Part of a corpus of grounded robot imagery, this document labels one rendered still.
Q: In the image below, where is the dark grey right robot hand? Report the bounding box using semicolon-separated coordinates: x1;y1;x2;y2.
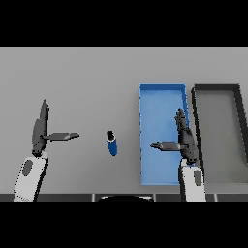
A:
149;108;199;165

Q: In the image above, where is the dark grey bin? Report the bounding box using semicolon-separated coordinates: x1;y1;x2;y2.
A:
190;83;248;185

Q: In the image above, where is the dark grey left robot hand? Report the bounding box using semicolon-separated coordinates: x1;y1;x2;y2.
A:
31;98;80;158

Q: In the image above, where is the blue bin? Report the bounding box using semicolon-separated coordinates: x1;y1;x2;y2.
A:
138;83;192;187

